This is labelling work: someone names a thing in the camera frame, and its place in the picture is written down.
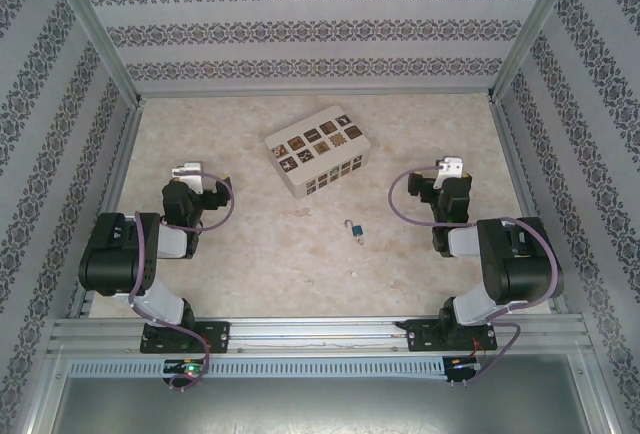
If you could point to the white wooden picture box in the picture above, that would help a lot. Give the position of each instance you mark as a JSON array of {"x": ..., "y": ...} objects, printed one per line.
[{"x": 320, "y": 151}]

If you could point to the small blue padlock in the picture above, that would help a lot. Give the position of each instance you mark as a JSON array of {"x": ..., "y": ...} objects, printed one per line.
[{"x": 357, "y": 229}]

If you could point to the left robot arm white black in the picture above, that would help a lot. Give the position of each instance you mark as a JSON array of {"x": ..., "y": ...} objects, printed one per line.
[{"x": 110, "y": 254}]

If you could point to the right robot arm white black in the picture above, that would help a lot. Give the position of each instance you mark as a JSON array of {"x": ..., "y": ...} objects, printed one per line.
[{"x": 520, "y": 264}]

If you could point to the left control board green light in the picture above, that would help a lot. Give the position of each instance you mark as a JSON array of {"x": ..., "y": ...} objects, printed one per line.
[{"x": 189, "y": 368}]

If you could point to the right control board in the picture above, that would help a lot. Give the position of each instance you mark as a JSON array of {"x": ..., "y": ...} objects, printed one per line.
[{"x": 462, "y": 366}]

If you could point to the grey metal sheet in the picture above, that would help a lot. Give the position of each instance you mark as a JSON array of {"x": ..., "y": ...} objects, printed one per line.
[{"x": 320, "y": 404}]

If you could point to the aluminium side rail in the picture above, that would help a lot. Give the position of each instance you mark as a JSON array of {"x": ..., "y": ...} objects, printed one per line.
[
  {"x": 117, "y": 179},
  {"x": 525, "y": 189}
]

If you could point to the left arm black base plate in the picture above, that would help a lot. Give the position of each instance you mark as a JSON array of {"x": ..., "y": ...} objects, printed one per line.
[{"x": 217, "y": 336}]

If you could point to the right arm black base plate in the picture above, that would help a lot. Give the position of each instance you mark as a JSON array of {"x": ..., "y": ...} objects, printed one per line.
[{"x": 420, "y": 335}]

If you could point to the aluminium frame post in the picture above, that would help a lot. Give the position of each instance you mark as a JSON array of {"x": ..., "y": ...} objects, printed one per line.
[
  {"x": 535, "y": 24},
  {"x": 90, "y": 24}
]

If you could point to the aluminium mounting rail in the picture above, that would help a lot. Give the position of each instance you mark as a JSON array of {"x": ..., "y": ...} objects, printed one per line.
[{"x": 315, "y": 334}]

